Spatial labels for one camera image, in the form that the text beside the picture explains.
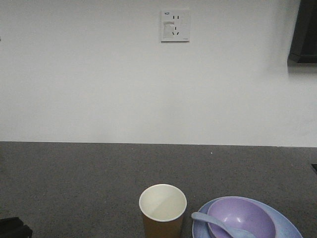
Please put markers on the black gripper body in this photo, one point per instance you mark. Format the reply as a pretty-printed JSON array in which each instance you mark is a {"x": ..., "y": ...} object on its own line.
[{"x": 14, "y": 228}]

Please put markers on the brown paper cup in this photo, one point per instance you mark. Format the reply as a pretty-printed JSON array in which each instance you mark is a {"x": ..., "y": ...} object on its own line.
[{"x": 163, "y": 207}]

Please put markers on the light blue plastic spoon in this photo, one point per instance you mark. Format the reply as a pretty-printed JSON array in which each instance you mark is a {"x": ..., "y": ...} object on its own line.
[{"x": 231, "y": 231}]

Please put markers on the purple plastic bowl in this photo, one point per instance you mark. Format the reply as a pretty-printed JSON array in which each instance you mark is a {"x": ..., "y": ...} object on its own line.
[{"x": 243, "y": 214}]

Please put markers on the light blue plastic plate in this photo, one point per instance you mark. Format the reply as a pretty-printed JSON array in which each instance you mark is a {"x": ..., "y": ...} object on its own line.
[{"x": 284, "y": 228}]

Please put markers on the white wall power socket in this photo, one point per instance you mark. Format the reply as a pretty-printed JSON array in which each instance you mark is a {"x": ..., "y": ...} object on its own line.
[{"x": 175, "y": 25}]

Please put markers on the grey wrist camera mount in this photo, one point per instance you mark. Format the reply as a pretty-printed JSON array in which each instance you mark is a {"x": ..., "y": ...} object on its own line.
[{"x": 314, "y": 167}]

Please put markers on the black wall-mounted appliance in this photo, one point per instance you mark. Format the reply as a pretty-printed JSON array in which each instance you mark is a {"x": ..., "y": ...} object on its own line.
[{"x": 304, "y": 42}]

